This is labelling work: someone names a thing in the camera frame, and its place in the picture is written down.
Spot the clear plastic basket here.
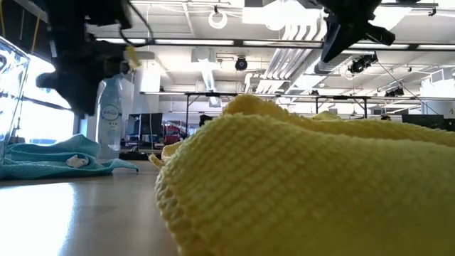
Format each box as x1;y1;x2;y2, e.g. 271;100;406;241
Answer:
0;35;32;168

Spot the long black frame table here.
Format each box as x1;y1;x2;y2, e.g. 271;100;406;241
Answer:
139;91;455;120

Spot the white ceiling ring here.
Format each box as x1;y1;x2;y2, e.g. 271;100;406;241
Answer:
208;10;228;30

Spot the air freshener spray bottle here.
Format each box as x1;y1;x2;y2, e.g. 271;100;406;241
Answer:
95;73;125;161

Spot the small yellow tag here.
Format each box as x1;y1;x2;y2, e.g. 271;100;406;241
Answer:
124;45;142;70

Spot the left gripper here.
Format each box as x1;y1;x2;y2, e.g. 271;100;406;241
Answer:
36;38;125;117

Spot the yellow microfiber towel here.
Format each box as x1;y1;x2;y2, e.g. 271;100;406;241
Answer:
148;93;455;256
312;110;343;122

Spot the black monitor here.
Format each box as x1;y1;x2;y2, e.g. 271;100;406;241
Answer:
401;113;455;133
127;112;164;144

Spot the teal microfiber towel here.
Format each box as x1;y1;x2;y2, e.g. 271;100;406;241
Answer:
0;134;140;181

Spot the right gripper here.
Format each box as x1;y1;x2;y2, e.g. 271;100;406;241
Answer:
318;0;396;64

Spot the long linear ceiling light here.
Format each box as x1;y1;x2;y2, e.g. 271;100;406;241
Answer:
95;36;455;50

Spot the silver ventilation duct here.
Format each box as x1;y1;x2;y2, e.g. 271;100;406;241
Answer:
314;53;351;75

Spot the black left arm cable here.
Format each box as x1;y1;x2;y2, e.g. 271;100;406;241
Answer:
118;1;155;48

